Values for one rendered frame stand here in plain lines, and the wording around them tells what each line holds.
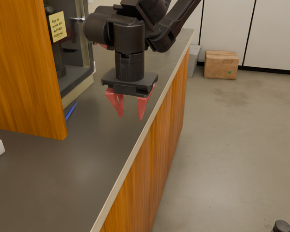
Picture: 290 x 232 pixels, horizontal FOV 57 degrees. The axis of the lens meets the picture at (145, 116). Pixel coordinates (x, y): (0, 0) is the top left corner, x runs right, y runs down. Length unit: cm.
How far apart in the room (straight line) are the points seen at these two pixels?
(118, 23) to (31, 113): 42
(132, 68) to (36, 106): 36
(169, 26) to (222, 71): 274
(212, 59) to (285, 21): 97
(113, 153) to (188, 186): 128
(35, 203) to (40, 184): 6
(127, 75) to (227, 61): 308
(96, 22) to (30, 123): 41
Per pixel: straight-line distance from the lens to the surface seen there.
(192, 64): 352
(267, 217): 193
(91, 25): 55
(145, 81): 52
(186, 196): 190
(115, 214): 81
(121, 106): 59
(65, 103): 97
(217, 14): 378
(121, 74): 52
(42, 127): 82
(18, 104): 83
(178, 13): 92
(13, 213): 65
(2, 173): 75
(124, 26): 48
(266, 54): 393
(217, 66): 356
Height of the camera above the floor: 140
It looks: 31 degrees down
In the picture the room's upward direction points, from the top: straight up
